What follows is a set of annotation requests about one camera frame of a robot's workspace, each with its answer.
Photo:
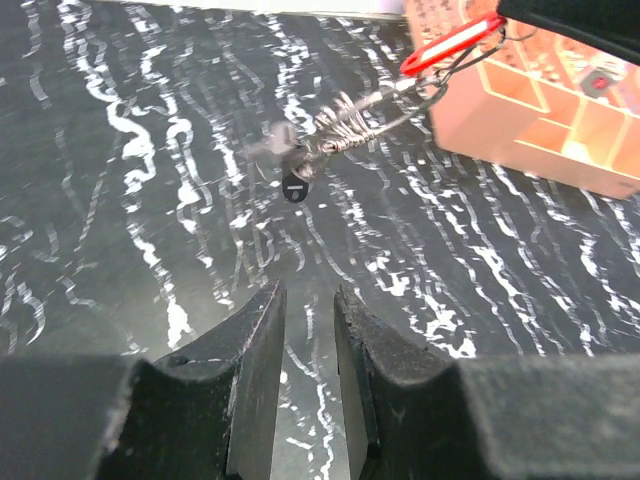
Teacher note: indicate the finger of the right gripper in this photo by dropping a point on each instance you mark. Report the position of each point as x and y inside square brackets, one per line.
[611, 26]

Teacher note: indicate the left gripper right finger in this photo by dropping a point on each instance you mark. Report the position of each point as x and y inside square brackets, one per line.
[406, 412]

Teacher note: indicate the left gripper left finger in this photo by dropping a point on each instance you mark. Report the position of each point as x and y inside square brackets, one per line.
[208, 410]

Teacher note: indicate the red plastic key tag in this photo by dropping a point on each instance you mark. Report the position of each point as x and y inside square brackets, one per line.
[454, 42]

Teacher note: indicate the orange plastic file organizer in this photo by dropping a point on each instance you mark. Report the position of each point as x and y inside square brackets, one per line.
[525, 108]

